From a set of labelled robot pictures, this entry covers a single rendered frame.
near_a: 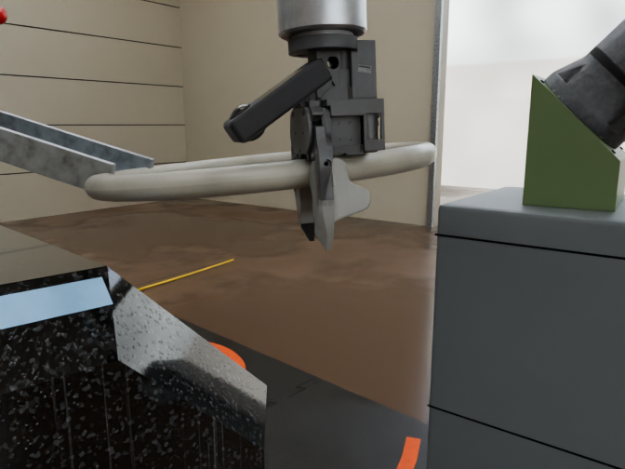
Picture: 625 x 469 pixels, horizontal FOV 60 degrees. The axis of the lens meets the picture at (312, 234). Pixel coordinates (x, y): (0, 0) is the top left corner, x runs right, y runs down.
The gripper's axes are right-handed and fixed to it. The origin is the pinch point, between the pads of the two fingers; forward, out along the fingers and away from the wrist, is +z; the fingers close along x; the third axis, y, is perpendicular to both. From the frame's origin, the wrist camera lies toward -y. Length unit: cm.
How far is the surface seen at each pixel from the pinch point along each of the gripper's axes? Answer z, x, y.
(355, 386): 86, 130, 54
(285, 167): -7.4, -0.9, -2.8
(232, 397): 25.0, 16.3, -7.9
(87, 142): -11, 44, -25
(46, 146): -10.8, 34.1, -30.0
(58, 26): -141, 615, -89
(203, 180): -6.4, 1.3, -11.0
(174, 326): 13.4, 16.3, -14.8
